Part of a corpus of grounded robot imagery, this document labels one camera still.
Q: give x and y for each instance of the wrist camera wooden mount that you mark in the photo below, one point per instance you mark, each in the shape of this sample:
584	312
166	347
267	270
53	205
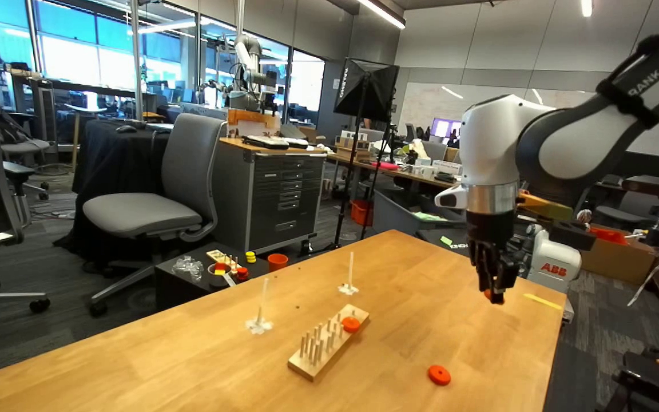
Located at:
544	208

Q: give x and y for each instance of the wooden peg board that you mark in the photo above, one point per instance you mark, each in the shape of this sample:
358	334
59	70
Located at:
325	341

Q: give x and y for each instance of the grey metal cabinet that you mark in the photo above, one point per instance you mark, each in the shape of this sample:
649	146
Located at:
267	198

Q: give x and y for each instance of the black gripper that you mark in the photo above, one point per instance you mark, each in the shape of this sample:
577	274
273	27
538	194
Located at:
490	255

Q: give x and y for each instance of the grey office chair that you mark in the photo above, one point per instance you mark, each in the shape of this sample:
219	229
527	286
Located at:
185	210

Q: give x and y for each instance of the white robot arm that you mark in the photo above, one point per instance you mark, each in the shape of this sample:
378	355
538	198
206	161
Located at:
557	152

